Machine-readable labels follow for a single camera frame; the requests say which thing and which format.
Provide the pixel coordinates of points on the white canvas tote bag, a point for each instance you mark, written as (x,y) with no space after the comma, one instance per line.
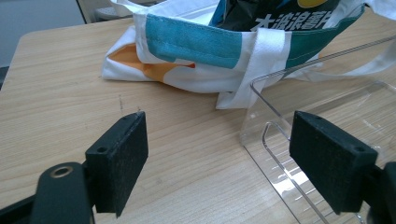
(199,49)

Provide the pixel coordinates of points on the grey chair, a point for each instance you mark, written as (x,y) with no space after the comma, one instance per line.
(107,12)

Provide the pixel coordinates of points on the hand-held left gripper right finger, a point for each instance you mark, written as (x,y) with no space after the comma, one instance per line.
(330,161)

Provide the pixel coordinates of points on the clear plastic storage box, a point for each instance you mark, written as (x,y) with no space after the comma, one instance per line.
(327,102)

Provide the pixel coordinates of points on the black snack packet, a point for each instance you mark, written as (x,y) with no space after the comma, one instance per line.
(280,14)

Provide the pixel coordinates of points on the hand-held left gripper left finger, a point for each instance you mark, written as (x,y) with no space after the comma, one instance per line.
(120,161)

